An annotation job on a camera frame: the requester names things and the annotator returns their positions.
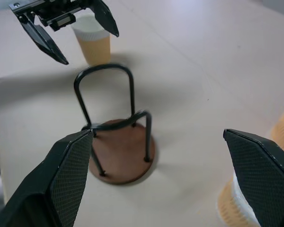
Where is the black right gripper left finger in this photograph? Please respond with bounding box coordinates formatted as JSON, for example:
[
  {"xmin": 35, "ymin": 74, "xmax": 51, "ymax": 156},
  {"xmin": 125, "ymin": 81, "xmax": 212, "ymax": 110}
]
[{"xmin": 2, "ymin": 129, "xmax": 94, "ymax": 227}]

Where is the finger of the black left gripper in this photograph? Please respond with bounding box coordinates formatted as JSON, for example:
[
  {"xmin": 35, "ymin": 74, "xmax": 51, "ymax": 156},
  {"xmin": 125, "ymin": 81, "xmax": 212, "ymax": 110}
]
[
  {"xmin": 89, "ymin": 0, "xmax": 120, "ymax": 38},
  {"xmin": 17, "ymin": 13, "xmax": 70, "ymax": 66}
]

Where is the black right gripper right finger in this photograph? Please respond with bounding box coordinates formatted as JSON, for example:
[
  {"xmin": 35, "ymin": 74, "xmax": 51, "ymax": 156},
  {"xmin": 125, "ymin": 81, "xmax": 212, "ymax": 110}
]
[{"xmin": 222, "ymin": 129, "xmax": 284, "ymax": 227}]

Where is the black wire cup holder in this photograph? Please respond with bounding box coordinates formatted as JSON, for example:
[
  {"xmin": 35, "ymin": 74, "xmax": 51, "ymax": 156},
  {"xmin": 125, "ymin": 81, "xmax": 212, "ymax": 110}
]
[{"xmin": 73, "ymin": 63, "xmax": 156, "ymax": 185}]

